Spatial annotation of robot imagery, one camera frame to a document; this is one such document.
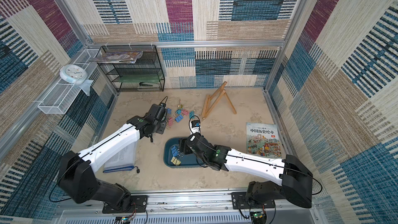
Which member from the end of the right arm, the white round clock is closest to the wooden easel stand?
the end of the right arm

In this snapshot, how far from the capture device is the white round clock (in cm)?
74

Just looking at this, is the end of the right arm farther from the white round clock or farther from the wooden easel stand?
the white round clock

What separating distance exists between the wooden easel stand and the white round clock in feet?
2.21

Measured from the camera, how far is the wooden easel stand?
927 mm
